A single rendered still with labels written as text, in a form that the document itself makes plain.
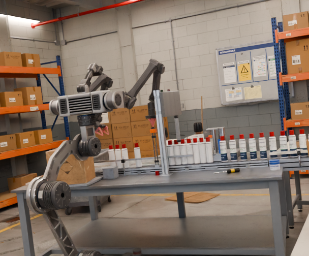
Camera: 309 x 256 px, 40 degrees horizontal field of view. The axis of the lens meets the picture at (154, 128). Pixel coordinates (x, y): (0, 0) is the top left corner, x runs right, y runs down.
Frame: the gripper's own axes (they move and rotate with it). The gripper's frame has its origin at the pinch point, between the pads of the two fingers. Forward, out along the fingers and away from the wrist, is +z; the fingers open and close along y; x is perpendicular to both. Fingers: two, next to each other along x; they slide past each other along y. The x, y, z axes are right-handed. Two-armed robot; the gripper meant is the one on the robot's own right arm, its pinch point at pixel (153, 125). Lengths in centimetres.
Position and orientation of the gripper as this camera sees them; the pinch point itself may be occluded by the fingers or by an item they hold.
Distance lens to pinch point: 361.2
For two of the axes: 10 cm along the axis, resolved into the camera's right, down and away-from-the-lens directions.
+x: -4.5, 0.9, -8.9
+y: -8.9, 0.6, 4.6
